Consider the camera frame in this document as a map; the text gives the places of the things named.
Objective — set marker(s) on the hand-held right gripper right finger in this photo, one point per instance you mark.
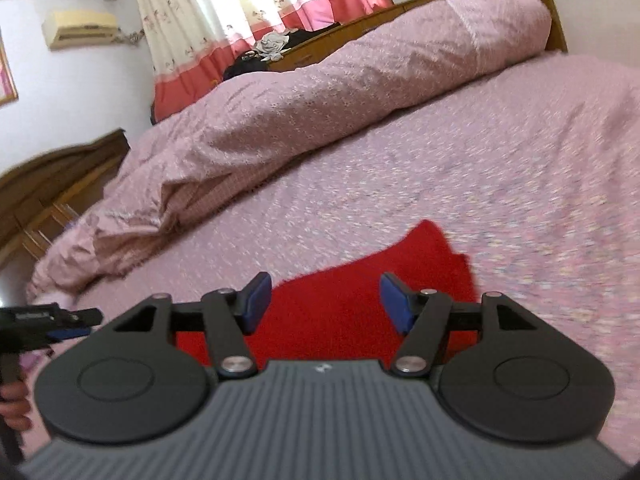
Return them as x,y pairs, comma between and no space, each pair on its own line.
397,310

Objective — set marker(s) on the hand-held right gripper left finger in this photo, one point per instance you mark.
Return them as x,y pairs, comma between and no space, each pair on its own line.
256,305

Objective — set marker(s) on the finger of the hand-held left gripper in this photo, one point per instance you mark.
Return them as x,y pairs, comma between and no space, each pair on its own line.
82,317
70,334

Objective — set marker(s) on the red knit garment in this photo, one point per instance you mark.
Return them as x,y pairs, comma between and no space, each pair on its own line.
325,310

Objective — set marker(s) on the person's left hand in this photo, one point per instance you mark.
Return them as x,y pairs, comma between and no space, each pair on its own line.
15,405

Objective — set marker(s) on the wooden cabinet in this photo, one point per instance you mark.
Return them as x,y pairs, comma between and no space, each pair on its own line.
50,195

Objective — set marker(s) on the pink floral bedsheet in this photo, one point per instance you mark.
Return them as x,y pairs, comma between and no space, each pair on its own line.
500,185

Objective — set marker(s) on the pink floral duvet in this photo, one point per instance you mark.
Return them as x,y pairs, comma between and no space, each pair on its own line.
300,110

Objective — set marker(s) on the black cloth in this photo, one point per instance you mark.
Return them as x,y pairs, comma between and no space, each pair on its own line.
240,67

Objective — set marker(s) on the grey crumpled cloth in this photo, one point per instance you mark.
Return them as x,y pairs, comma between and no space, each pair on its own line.
272,45

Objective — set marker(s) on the pink and cream curtain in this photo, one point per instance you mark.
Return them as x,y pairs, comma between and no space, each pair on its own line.
200,10

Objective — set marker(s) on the framed wall picture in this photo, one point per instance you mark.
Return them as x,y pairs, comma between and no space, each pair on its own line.
6,75

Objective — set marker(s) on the wall air conditioner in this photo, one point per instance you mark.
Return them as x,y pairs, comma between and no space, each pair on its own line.
80,27

